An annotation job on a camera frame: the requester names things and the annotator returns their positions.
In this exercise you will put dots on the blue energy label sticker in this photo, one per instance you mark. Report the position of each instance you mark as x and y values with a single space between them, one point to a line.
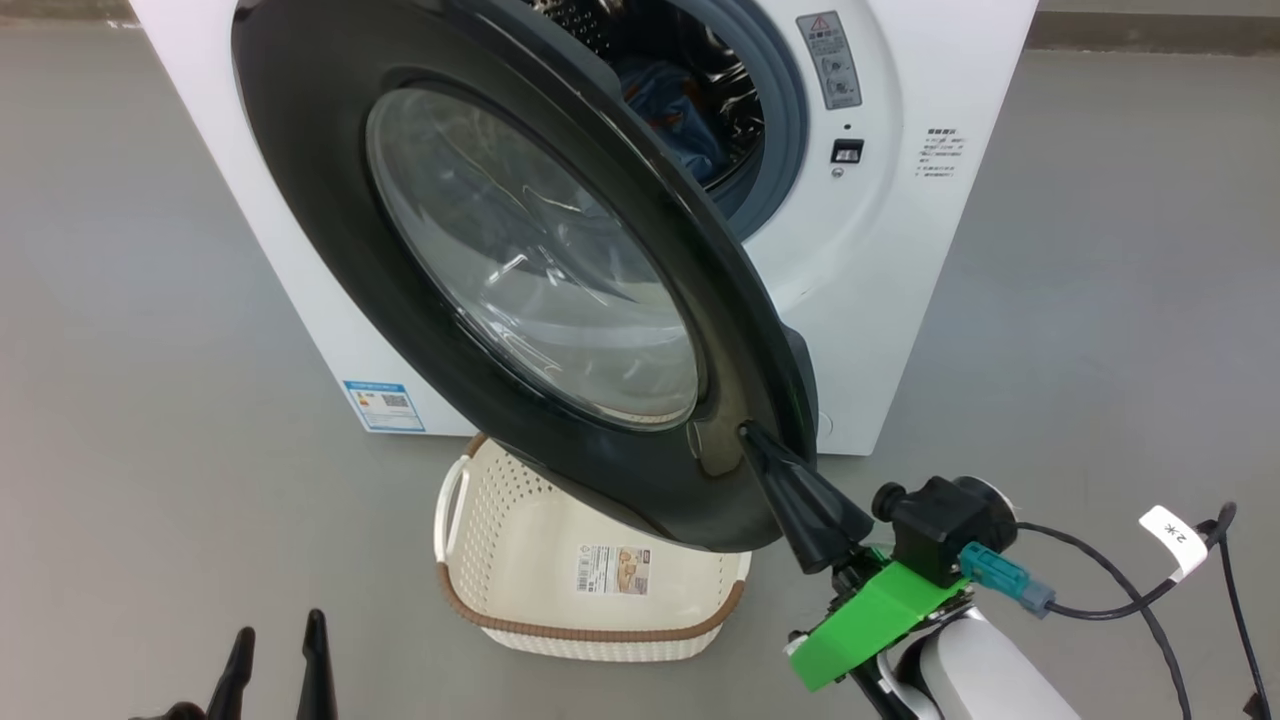
385 405

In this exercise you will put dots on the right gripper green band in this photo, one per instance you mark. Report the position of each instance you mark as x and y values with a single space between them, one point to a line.
870 620

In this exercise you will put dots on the black-rimmed glass washer door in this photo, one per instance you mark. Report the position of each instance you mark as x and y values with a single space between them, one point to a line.
320 200

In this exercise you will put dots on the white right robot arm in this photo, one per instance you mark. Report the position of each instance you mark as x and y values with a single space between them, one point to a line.
990 680

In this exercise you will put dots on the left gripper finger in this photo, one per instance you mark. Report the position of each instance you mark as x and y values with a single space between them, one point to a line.
232 685
317 670

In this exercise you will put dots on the paper basket label sticker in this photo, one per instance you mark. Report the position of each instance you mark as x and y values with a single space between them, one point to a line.
612 568

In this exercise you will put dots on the stainless steel washer drum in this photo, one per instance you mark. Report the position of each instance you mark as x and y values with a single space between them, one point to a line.
600 30

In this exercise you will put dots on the grey rubber door seal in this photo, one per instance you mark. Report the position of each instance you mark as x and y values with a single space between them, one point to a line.
785 120

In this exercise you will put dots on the teal right camera connector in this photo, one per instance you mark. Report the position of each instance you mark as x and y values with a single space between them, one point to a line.
995 575

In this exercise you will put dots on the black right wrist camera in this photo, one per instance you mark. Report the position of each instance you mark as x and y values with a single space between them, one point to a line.
940 525

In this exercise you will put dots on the white front-loading washing machine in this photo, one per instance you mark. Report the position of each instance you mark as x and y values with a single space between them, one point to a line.
920 300

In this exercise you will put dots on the black door latch socket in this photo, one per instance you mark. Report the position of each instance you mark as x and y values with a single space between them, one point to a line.
847 151

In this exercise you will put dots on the printed instruction text label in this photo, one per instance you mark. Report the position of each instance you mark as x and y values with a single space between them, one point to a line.
940 152

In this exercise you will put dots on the grey warning sticker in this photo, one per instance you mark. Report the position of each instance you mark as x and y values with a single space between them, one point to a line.
830 60

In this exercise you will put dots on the cream basket with brown rim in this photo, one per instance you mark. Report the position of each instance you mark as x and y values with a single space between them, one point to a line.
520 570

